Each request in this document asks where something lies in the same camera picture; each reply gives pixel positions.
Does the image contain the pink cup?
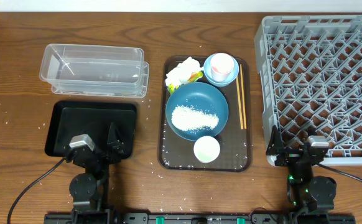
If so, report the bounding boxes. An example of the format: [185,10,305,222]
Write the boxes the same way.
[210,53,234,83]

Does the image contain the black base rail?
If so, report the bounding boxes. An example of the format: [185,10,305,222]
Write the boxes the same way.
[43,211,356,224]

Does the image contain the left black cable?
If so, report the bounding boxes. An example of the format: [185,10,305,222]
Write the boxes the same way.
[6,155,68,224]

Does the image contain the light blue bowl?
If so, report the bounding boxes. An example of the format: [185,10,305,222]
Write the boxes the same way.
[203,54,239,87]

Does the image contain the green yellow snack wrapper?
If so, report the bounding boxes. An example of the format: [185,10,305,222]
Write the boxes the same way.
[167,71,203,94]

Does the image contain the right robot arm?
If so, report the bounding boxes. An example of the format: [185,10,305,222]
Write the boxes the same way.
[266,126,336,223]

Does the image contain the dark blue plate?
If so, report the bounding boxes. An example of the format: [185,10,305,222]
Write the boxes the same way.
[165,82,229,141]

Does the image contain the crumpled white tissue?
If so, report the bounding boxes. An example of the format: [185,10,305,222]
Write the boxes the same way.
[165,57,203,86]

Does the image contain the white green cup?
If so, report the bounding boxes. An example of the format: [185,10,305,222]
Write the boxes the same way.
[193,136,220,163]

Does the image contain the grey dishwasher rack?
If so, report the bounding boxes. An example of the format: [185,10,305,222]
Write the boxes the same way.
[254,15,362,166]

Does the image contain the brown serving tray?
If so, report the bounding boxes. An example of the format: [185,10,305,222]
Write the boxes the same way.
[157,57,253,172]

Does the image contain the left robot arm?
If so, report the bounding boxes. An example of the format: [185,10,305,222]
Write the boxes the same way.
[65,123,124,223]

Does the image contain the wooden chopstick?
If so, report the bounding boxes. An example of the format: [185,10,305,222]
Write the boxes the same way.
[236,76,244,129]
[239,64,247,129]

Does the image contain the clear plastic bin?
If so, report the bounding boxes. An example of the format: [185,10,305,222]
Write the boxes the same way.
[39,44,149,98]

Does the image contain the black plastic bin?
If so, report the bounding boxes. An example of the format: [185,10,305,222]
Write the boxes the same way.
[45,101,137,159]

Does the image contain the pile of white rice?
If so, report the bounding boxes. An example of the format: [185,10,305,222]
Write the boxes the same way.
[171,106,219,131]

